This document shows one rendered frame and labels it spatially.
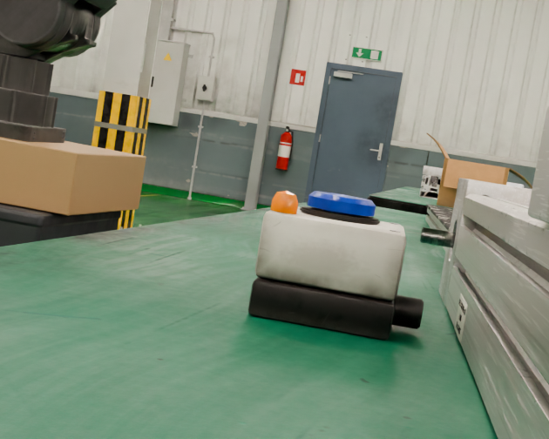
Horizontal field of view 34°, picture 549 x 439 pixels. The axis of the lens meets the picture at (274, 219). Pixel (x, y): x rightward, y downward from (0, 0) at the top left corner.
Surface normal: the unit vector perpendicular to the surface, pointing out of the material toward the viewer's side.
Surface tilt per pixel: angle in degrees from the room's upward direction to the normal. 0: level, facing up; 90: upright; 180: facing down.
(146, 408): 0
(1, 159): 90
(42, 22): 90
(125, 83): 90
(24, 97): 91
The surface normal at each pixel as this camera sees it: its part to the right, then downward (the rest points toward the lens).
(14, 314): 0.16, -0.98
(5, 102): 0.10, 0.11
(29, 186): -0.21, 0.04
